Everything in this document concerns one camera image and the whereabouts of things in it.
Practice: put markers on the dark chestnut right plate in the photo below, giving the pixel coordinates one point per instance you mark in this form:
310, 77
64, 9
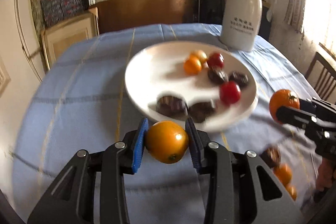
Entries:
241, 79

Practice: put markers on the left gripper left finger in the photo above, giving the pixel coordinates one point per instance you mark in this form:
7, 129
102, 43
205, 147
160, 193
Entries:
70, 197

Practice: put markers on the brown chestnut on cloth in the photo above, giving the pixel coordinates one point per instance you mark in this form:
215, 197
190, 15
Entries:
271, 156

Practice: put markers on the yellow cherry tomato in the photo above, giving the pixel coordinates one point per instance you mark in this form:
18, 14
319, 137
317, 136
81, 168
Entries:
200, 55

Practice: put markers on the red cherry tomato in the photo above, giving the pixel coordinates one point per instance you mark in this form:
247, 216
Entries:
215, 60
229, 93

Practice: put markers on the orange kumquat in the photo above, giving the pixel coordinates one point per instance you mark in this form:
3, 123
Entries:
292, 191
167, 142
283, 173

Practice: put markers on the white round plate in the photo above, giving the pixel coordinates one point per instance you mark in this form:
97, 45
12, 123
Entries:
158, 70

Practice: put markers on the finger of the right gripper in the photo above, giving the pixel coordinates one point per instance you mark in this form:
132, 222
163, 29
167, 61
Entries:
320, 108
295, 117

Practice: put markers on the white thermos jug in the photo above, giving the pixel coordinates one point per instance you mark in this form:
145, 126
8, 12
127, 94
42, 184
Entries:
241, 23

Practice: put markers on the small orange tomato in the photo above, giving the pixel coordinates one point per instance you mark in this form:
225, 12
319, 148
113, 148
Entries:
192, 66

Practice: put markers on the blue checked tablecloth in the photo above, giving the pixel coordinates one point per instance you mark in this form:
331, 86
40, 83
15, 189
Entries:
81, 104

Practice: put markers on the dark chestnut plate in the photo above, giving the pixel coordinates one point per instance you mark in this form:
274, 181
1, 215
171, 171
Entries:
171, 106
241, 79

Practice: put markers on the operator hand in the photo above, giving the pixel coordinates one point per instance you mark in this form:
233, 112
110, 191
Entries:
326, 175

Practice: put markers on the large orange tangerine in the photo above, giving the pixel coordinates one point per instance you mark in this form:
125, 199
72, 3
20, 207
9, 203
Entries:
282, 97

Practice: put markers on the brown wooden board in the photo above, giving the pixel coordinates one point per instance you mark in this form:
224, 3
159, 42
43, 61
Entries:
116, 15

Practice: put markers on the dark brown water chestnut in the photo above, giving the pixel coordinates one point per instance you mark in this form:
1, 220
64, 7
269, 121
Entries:
200, 111

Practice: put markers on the wooden chair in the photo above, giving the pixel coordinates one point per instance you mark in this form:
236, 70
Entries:
325, 85

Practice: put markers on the red cherry tomato back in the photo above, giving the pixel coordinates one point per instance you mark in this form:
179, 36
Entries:
215, 60

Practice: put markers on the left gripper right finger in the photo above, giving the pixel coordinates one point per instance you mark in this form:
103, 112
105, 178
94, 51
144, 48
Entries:
242, 188

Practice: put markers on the dark chestnut front plate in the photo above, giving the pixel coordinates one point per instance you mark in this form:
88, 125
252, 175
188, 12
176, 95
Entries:
171, 106

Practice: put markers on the red cherry tomato front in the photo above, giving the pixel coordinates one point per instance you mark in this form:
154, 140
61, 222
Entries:
229, 93

